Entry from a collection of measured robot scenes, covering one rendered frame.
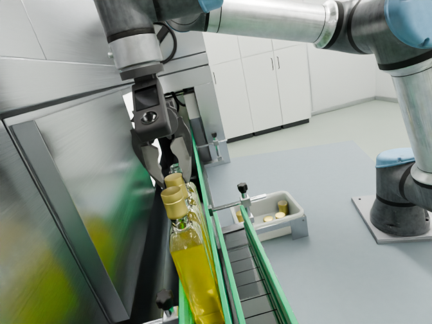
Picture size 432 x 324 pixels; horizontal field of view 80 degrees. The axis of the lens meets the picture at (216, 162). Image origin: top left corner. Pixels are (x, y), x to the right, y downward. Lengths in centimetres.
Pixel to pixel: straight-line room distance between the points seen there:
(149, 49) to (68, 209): 26
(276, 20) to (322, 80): 477
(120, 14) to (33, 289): 36
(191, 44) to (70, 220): 122
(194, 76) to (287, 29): 93
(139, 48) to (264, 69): 405
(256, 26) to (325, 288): 64
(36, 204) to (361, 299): 69
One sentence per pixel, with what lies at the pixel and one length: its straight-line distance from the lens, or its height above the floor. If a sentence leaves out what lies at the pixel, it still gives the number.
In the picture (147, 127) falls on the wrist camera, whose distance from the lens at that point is 36.
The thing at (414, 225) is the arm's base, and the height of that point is 80.
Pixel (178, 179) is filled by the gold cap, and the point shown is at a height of 116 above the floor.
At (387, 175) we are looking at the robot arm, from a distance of 86.
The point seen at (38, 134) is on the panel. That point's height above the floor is 130.
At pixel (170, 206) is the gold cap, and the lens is 42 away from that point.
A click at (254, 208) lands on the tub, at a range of 99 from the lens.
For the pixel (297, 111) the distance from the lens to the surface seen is 471.
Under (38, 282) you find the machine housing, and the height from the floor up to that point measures 115.
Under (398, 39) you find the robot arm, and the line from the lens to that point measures 57.
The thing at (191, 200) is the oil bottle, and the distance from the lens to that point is 54.
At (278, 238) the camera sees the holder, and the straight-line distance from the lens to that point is 89.
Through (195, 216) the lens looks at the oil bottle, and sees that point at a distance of 49.
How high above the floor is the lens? 133
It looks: 21 degrees down
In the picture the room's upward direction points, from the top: 14 degrees counter-clockwise
